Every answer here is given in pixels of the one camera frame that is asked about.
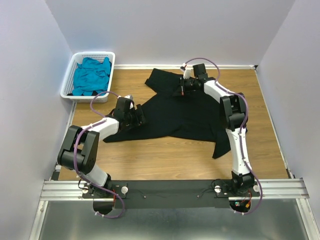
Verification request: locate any white plastic basket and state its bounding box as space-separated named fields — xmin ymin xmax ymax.
xmin=60 ymin=51 xmax=116 ymax=103

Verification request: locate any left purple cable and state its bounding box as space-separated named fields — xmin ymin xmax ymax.
xmin=73 ymin=91 xmax=127 ymax=187

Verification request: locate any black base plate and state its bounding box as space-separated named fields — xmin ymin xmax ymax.
xmin=81 ymin=179 xmax=260 ymax=212

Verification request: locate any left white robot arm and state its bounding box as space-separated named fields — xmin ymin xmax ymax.
xmin=57 ymin=95 xmax=146 ymax=198

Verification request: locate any aluminium rail frame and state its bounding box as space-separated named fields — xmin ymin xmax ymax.
xmin=28 ymin=101 xmax=320 ymax=240

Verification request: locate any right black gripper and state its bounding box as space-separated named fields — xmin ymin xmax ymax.
xmin=171 ymin=77 xmax=197 ymax=97

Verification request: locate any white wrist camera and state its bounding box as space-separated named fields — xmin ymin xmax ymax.
xmin=180 ymin=63 xmax=192 ymax=79
xmin=125 ymin=94 xmax=134 ymax=100

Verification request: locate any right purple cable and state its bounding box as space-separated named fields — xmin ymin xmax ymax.
xmin=181 ymin=57 xmax=264 ymax=213

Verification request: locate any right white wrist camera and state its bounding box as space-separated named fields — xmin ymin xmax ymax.
xmin=180 ymin=63 xmax=192 ymax=79

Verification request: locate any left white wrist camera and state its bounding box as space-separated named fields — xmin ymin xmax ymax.
xmin=125 ymin=94 xmax=134 ymax=100

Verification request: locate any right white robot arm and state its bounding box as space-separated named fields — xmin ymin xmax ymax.
xmin=173 ymin=63 xmax=255 ymax=196

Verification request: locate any purple cable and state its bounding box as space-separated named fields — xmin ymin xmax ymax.
xmin=181 ymin=57 xmax=264 ymax=213
xmin=73 ymin=91 xmax=127 ymax=187

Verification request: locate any black t shirt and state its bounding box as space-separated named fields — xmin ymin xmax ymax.
xmin=103 ymin=68 xmax=231 ymax=159

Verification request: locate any blue t shirt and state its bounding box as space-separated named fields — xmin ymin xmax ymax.
xmin=71 ymin=57 xmax=112 ymax=96

